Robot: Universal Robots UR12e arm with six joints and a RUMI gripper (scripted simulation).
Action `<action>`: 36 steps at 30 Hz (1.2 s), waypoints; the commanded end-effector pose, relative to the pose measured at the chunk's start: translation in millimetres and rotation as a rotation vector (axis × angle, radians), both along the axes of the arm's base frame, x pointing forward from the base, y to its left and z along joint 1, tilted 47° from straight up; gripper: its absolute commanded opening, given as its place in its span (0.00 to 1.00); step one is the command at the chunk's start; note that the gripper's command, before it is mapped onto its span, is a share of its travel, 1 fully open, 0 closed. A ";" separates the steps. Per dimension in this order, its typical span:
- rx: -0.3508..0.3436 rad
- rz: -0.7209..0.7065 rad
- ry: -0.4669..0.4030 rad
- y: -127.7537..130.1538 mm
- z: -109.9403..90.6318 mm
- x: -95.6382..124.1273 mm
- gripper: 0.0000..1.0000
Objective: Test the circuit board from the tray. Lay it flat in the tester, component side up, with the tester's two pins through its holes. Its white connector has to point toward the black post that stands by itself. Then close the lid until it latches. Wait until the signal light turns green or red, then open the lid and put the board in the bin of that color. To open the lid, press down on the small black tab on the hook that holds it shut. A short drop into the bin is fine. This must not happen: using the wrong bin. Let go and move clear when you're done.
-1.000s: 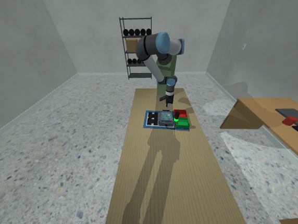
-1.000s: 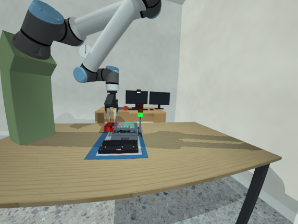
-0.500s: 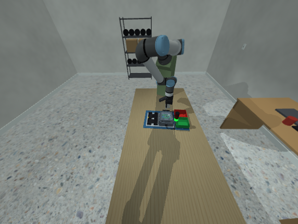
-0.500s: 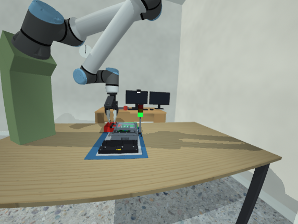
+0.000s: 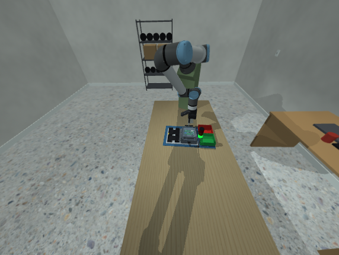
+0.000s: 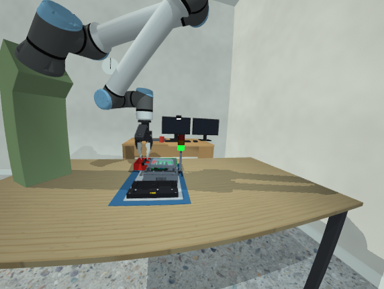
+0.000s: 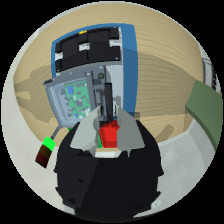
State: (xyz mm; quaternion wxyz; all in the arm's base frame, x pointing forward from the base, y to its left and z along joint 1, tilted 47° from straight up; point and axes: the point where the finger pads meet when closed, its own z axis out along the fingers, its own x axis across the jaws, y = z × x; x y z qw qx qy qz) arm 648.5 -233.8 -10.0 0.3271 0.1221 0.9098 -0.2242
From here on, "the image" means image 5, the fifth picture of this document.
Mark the green bin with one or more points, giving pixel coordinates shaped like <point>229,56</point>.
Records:
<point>208,139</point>

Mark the red bin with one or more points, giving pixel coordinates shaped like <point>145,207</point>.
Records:
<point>207,128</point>

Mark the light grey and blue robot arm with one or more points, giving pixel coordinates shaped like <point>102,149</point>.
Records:
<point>181,53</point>

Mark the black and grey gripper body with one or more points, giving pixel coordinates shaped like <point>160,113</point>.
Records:
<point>193,113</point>

